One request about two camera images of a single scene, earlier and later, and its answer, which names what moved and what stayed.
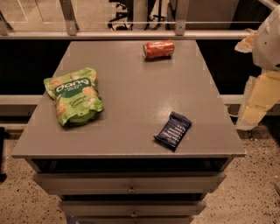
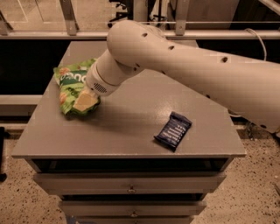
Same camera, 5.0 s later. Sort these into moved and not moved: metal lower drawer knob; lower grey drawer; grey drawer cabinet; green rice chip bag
Moved: green rice chip bag
Not moved: metal lower drawer knob; grey drawer cabinet; lower grey drawer
